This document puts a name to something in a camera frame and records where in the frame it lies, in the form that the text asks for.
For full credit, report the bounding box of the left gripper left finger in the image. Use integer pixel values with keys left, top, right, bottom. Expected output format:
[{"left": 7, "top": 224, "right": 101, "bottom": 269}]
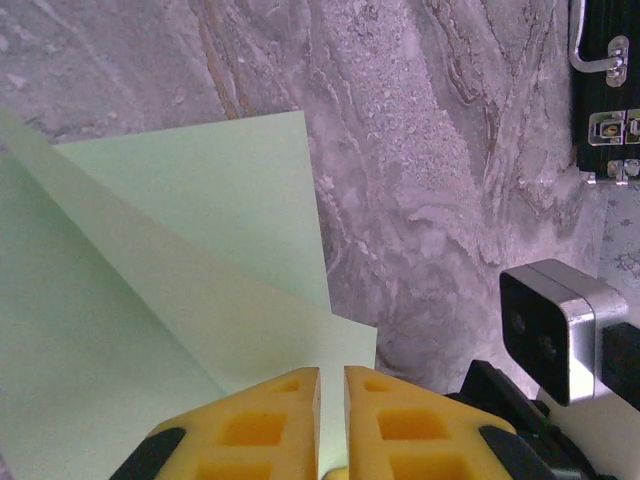
[{"left": 109, "top": 366, "right": 321, "bottom": 480}]

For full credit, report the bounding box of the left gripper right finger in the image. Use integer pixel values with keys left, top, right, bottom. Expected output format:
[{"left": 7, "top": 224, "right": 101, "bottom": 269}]
[{"left": 343, "top": 365, "right": 557, "bottom": 480}]

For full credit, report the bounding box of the light green paper sheet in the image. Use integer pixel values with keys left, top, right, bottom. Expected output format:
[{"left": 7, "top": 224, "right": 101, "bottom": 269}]
[{"left": 0, "top": 107, "right": 379, "bottom": 480}]

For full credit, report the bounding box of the black hard case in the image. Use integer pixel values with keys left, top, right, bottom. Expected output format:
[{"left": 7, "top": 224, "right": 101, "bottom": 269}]
[{"left": 568, "top": 0, "right": 640, "bottom": 187}]

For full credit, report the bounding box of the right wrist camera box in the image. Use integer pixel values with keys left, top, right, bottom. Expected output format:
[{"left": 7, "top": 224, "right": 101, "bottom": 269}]
[{"left": 499, "top": 258, "right": 630, "bottom": 407}]

